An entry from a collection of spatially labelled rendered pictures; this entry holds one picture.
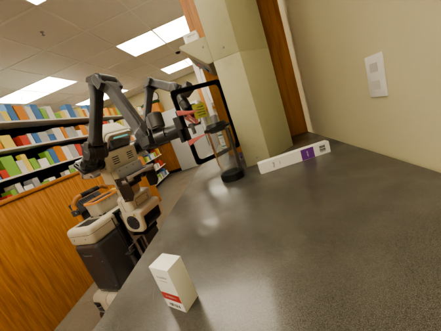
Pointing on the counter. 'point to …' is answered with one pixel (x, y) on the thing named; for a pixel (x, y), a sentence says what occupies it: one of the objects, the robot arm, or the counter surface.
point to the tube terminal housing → (246, 76)
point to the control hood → (199, 53)
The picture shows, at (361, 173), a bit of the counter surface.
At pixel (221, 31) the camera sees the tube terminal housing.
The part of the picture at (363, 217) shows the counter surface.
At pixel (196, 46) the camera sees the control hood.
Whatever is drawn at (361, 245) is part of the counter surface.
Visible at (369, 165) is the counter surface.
